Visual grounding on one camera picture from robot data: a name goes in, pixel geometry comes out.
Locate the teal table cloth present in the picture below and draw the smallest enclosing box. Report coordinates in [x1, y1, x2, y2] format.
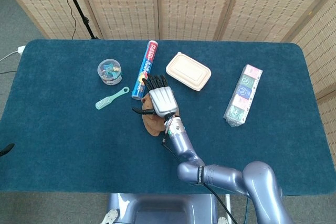
[0, 39, 336, 195]

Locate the wrapped pastel soap pack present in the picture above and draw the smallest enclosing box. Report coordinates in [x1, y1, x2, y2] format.
[223, 64, 264, 127]

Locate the green scrubbing brush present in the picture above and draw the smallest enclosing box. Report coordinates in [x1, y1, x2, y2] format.
[95, 86, 131, 110]

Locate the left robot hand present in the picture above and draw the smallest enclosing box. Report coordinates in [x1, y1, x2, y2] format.
[0, 143, 16, 157]

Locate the robot torso base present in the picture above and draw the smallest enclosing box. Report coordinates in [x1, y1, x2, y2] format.
[101, 193, 231, 224]

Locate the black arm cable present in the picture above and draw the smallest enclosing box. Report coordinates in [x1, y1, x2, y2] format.
[161, 136, 238, 224]

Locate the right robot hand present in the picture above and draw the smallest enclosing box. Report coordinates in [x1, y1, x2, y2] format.
[131, 73, 180, 118]

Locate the clear jar of binder clips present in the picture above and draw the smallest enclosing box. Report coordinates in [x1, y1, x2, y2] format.
[97, 58, 123, 87]

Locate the beige lidded food container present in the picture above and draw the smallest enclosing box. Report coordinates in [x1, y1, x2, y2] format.
[165, 51, 212, 92]

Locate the brown capybara plush toy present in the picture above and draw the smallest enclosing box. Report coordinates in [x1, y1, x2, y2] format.
[141, 95, 181, 136]

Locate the blue plastic wrap roll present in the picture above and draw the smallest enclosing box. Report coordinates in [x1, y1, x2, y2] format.
[131, 40, 160, 101]

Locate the black tripod stand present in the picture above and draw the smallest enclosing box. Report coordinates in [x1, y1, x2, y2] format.
[58, 0, 100, 40]

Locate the woven bamboo folding screen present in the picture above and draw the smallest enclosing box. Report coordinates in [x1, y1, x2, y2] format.
[0, 0, 336, 146]

